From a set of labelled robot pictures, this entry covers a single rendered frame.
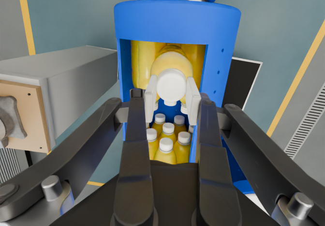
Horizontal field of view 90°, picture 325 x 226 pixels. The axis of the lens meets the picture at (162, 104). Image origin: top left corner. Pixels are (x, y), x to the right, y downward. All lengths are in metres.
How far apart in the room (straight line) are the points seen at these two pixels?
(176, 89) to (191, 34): 0.12
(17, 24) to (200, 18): 1.87
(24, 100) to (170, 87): 0.63
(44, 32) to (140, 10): 1.63
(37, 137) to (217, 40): 0.74
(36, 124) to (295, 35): 1.87
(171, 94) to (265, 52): 1.57
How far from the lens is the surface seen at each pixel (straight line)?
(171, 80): 0.20
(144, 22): 0.31
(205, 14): 0.31
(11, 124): 0.80
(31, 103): 0.75
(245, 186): 0.91
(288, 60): 1.87
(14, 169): 2.55
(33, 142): 0.86
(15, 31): 2.08
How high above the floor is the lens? 1.53
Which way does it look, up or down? 66 degrees down
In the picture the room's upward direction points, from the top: 173 degrees counter-clockwise
